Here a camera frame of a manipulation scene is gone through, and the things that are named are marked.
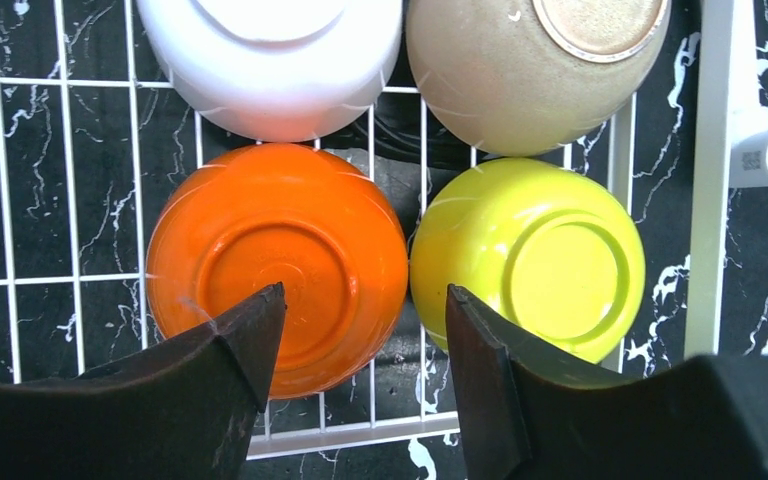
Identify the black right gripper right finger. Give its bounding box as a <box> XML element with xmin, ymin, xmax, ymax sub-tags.
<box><xmin>445</xmin><ymin>285</ymin><xmax>768</xmax><ymax>479</ymax></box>

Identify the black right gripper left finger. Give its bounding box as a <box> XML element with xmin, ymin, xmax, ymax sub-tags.
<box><xmin>0</xmin><ymin>283</ymin><xmax>286</xmax><ymax>479</ymax></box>

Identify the yellow-green bowl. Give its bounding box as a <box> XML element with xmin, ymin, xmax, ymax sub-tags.
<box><xmin>410</xmin><ymin>158</ymin><xmax>645</xmax><ymax>363</ymax></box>

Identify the white bowl with brown outside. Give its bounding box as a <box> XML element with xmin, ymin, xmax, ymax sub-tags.
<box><xmin>146</xmin><ymin>143</ymin><xmax>408</xmax><ymax>399</ymax></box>

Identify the beige bowl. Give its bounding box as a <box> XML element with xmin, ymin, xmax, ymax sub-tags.
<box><xmin>405</xmin><ymin>0</ymin><xmax>671</xmax><ymax>156</ymax></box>

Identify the pale grey bowl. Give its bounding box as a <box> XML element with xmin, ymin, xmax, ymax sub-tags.
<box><xmin>137</xmin><ymin>1</ymin><xmax>403</xmax><ymax>142</ymax></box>

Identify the white wire dish rack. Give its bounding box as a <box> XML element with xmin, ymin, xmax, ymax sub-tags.
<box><xmin>0</xmin><ymin>1</ymin><xmax>768</xmax><ymax>479</ymax></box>

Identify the black coiled cable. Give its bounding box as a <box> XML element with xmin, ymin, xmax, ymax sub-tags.
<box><xmin>330</xmin><ymin>92</ymin><xmax>478</xmax><ymax>170</ymax></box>

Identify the white PVC pipe frame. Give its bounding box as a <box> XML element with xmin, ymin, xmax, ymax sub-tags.
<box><xmin>729</xmin><ymin>131</ymin><xmax>768</xmax><ymax>188</ymax></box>

